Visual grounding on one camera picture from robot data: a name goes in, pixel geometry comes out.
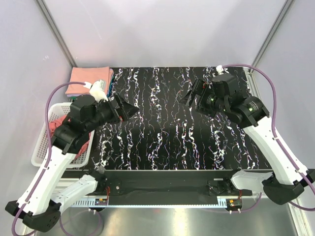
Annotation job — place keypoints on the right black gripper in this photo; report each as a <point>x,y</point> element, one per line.
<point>202,88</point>

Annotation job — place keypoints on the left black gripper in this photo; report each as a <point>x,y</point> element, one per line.
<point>129,109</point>

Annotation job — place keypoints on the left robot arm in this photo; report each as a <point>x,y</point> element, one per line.
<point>39,207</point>

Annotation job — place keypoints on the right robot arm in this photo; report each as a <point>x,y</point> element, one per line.
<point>289,176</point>

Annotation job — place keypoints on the folded pink t shirt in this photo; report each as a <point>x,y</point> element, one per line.
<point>80,72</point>

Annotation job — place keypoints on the folded lilac t shirt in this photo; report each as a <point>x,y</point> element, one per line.
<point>74,95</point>

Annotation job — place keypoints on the white plastic basket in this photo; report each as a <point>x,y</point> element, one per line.
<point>55,112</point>

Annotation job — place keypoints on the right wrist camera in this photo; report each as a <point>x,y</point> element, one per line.
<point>221,70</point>

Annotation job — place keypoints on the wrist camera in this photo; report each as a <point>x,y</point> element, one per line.
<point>221,70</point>
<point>97,90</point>

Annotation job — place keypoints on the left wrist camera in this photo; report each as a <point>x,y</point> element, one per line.
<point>97,90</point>

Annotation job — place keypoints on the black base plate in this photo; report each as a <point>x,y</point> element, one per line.
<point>180,184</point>

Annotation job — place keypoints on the white slotted cable duct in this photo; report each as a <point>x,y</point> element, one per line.
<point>150,203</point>

